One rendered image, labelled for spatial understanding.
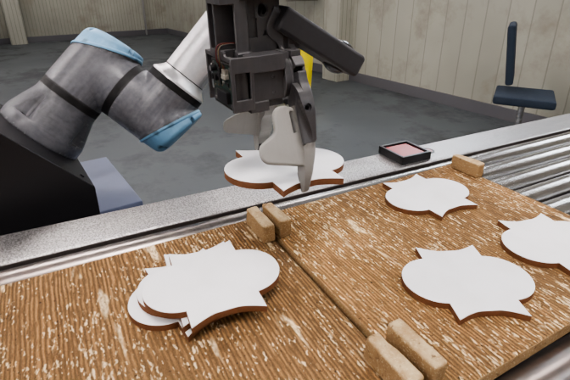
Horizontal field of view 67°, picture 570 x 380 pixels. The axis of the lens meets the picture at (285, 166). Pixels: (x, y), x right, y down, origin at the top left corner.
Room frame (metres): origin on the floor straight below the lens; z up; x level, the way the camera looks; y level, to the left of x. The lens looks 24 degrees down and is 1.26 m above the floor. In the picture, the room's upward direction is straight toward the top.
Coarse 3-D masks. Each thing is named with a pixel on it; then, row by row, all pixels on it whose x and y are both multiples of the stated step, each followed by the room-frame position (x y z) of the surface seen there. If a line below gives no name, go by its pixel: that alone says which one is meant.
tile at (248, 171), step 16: (240, 160) 0.47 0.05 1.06; (256, 160) 0.47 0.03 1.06; (320, 160) 0.47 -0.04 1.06; (336, 160) 0.48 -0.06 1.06; (240, 176) 0.42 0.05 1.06; (256, 176) 0.42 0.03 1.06; (272, 176) 0.42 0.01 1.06; (288, 176) 0.43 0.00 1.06; (320, 176) 0.43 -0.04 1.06; (336, 176) 0.43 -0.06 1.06; (288, 192) 0.40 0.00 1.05
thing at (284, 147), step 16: (288, 112) 0.42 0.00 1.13; (288, 128) 0.41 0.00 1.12; (272, 144) 0.40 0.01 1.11; (288, 144) 0.41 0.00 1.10; (304, 144) 0.41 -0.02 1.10; (272, 160) 0.39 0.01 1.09; (288, 160) 0.40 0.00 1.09; (304, 160) 0.40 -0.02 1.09; (304, 176) 0.40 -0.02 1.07; (304, 192) 0.41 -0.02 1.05
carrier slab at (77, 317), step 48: (192, 240) 0.49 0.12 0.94; (240, 240) 0.49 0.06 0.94; (0, 288) 0.39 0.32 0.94; (48, 288) 0.39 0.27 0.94; (96, 288) 0.39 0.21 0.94; (288, 288) 0.39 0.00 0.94; (0, 336) 0.32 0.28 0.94; (48, 336) 0.32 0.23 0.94; (96, 336) 0.32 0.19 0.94; (144, 336) 0.32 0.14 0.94; (240, 336) 0.32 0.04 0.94; (288, 336) 0.32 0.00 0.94; (336, 336) 0.32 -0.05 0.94
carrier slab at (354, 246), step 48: (384, 192) 0.63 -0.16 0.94; (480, 192) 0.63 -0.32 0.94; (288, 240) 0.49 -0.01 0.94; (336, 240) 0.49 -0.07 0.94; (384, 240) 0.49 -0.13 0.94; (432, 240) 0.49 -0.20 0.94; (480, 240) 0.49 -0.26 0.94; (336, 288) 0.39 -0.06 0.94; (384, 288) 0.39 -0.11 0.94; (384, 336) 0.32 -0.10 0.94; (432, 336) 0.32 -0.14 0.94; (480, 336) 0.32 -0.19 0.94; (528, 336) 0.32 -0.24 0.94
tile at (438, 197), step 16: (416, 176) 0.67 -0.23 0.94; (400, 192) 0.62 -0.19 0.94; (416, 192) 0.62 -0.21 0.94; (432, 192) 0.62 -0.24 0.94; (448, 192) 0.62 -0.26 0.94; (464, 192) 0.62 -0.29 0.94; (400, 208) 0.56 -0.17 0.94; (416, 208) 0.56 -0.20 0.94; (432, 208) 0.56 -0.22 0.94; (448, 208) 0.56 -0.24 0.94; (464, 208) 0.57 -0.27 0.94
